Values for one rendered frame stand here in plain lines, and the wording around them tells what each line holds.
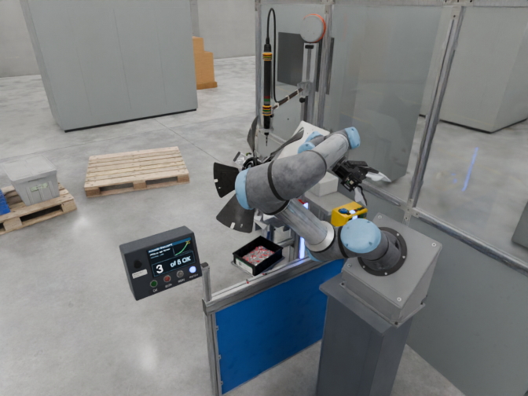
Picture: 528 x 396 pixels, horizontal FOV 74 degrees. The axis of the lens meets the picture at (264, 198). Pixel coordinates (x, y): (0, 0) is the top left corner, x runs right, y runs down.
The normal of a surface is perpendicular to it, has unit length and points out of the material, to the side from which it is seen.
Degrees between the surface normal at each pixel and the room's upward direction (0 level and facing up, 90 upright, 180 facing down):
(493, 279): 90
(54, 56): 90
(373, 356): 90
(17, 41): 90
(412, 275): 48
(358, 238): 44
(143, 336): 0
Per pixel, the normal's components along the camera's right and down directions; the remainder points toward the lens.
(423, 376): 0.00, -0.88
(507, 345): -0.85, 0.25
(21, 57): 0.58, 0.40
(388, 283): -0.59, -0.37
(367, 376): -0.12, 0.48
